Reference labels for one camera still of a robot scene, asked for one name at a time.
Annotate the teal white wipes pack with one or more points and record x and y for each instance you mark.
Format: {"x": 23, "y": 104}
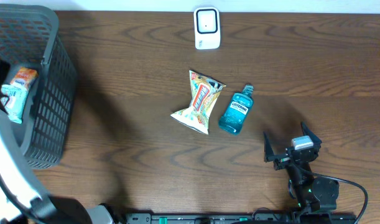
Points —
{"x": 14, "y": 99}

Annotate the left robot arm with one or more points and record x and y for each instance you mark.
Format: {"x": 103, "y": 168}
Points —
{"x": 22, "y": 196}

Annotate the orange small box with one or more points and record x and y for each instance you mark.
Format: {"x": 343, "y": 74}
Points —
{"x": 24, "y": 78}

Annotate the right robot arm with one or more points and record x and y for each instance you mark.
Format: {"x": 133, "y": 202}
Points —
{"x": 314, "y": 194}

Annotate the yellow snack bag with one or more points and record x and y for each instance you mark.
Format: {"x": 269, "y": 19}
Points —
{"x": 205, "y": 91}

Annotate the blue mouthwash bottle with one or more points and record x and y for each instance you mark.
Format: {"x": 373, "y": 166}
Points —
{"x": 237, "y": 111}

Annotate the grey plastic mesh basket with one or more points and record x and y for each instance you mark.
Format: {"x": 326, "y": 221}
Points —
{"x": 29, "y": 38}

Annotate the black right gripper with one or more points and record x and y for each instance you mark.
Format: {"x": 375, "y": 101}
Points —
{"x": 270, "y": 156}

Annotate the white barcode scanner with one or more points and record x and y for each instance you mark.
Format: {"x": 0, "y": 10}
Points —
{"x": 207, "y": 28}

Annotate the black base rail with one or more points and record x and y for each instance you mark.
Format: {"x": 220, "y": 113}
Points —
{"x": 102, "y": 213}

